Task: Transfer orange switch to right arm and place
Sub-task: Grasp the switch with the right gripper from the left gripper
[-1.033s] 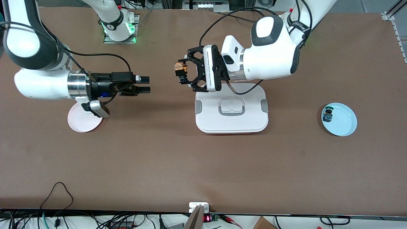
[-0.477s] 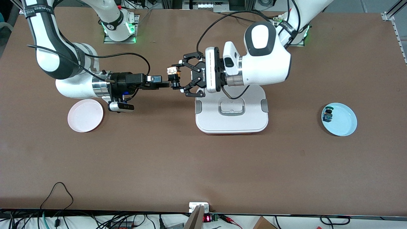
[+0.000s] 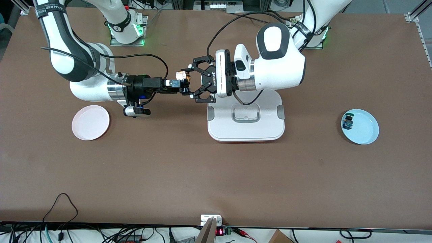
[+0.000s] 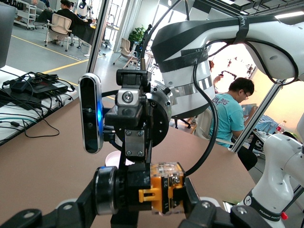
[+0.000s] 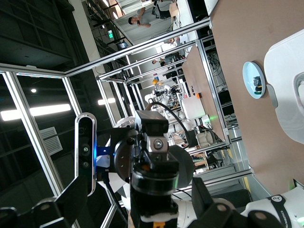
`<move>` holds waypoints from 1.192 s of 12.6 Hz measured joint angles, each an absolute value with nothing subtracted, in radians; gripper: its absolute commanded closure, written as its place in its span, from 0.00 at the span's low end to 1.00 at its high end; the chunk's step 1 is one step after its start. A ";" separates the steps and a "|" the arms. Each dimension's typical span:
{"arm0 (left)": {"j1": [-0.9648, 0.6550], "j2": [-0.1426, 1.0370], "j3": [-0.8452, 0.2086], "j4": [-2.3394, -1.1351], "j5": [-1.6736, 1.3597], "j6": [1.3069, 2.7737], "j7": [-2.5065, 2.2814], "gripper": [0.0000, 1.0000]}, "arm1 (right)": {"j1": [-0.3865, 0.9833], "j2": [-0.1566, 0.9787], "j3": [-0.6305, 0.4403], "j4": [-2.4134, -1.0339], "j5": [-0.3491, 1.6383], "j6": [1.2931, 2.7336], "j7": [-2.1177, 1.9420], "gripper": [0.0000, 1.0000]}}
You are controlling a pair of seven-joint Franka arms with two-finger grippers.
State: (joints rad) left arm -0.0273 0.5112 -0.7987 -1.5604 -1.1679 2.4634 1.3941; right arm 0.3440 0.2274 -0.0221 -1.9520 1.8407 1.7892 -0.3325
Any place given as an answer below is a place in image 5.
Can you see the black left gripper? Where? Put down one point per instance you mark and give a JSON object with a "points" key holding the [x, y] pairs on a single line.
{"points": [[123, 156]]}

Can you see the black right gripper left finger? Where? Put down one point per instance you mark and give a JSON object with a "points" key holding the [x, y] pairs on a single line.
{"points": [[47, 213]]}

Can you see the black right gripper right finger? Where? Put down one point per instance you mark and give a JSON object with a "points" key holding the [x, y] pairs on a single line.
{"points": [[221, 216]]}

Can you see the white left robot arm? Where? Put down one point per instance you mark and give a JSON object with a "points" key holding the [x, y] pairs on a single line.
{"points": [[261, 209]]}

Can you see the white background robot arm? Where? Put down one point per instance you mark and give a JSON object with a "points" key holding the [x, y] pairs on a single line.
{"points": [[167, 88]]}

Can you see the white square box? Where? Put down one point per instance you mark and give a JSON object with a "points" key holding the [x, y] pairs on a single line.
{"points": [[192, 108]]}

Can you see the small orange block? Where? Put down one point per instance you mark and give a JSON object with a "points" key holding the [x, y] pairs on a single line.
{"points": [[198, 95]]}

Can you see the yellow helmet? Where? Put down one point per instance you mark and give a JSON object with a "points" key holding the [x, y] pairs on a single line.
{"points": [[154, 81]]}

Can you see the white vent grille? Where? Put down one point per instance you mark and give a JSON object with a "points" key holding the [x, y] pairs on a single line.
{"points": [[51, 140]]}

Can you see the brown neighbouring table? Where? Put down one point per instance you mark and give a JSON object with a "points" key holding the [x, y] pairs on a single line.
{"points": [[197, 78]]}

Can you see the long ceiling light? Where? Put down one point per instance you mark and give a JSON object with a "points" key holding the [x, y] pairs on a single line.
{"points": [[47, 110]]}

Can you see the computer monitor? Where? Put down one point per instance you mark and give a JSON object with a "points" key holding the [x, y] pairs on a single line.
{"points": [[123, 45]]}

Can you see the light blue round plate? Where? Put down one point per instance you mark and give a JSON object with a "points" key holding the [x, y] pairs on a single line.
{"points": [[249, 76]]}

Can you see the green exit sign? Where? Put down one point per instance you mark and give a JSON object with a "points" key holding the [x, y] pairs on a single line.
{"points": [[110, 34]]}

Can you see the person in grey shirt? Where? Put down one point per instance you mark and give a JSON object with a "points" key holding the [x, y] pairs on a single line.
{"points": [[147, 17]]}

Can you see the brown cardboard box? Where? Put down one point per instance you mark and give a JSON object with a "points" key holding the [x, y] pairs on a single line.
{"points": [[174, 9]]}

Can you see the white lunch box grey clips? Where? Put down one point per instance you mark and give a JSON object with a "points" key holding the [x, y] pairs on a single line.
{"points": [[285, 88]]}

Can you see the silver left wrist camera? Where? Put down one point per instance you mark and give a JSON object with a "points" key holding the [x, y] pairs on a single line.
{"points": [[85, 152]]}

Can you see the aluminium extrusion frame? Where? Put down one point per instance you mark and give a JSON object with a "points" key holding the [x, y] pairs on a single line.
{"points": [[166, 37]]}

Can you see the black green push switch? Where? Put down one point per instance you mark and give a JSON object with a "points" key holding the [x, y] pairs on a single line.
{"points": [[259, 90]]}

